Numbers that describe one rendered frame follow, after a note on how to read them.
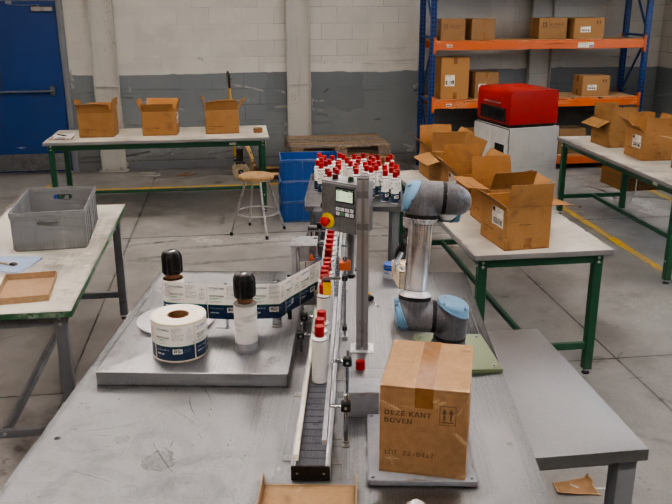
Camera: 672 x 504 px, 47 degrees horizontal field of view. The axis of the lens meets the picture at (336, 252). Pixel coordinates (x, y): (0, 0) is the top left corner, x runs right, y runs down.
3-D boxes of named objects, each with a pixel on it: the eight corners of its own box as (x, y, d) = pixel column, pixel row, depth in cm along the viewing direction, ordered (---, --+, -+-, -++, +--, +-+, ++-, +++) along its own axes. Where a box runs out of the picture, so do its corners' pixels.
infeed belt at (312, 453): (322, 276, 374) (322, 268, 372) (340, 276, 373) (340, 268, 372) (295, 477, 217) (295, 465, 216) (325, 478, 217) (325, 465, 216)
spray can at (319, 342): (312, 377, 265) (311, 322, 259) (328, 378, 265) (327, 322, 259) (311, 385, 261) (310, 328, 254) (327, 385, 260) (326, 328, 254)
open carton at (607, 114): (578, 141, 750) (581, 102, 738) (626, 140, 759) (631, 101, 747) (596, 148, 716) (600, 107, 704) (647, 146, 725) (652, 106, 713)
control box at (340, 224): (336, 223, 300) (336, 174, 294) (372, 230, 291) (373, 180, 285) (320, 229, 293) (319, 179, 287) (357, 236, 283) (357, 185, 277)
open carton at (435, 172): (410, 184, 583) (412, 134, 572) (466, 181, 592) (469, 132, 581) (427, 196, 548) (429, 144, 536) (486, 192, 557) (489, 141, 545)
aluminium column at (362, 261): (356, 345, 302) (356, 175, 281) (367, 345, 302) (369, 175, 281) (356, 350, 297) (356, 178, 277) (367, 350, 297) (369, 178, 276)
